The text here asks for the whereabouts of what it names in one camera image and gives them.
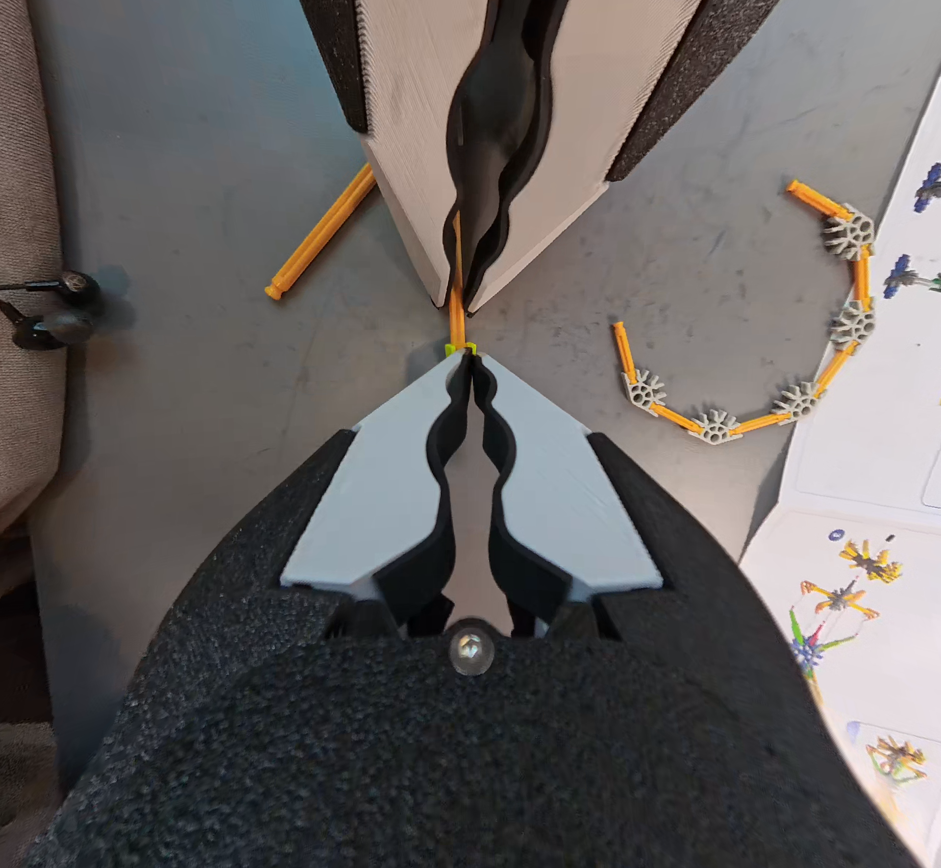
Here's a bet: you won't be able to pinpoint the long yellow rod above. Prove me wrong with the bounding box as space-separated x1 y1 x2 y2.
265 163 377 301
447 210 469 351

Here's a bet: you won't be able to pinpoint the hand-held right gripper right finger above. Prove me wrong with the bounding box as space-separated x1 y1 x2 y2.
470 352 665 637

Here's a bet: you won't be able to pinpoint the black wired earphones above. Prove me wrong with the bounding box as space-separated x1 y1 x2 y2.
0 270 105 352

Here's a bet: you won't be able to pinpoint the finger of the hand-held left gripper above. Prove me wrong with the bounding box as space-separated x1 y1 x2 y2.
465 0 725 315
351 0 494 307

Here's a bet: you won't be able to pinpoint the white building instruction sheet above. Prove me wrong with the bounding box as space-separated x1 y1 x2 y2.
737 74 941 868

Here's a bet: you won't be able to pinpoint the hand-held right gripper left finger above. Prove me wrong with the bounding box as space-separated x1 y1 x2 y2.
279 348 471 637

